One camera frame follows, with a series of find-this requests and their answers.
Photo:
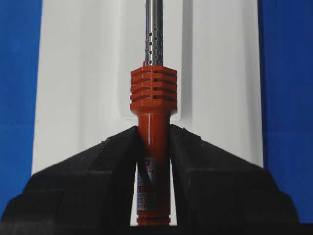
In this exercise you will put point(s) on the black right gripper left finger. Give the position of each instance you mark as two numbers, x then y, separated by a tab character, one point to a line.
89	193

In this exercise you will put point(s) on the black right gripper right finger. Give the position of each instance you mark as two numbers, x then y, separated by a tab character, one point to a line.
218	192

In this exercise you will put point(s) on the red handled soldering iron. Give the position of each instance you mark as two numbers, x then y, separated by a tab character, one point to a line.
153	100

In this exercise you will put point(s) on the blue table cloth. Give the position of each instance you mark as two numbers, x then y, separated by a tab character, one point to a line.
285	29

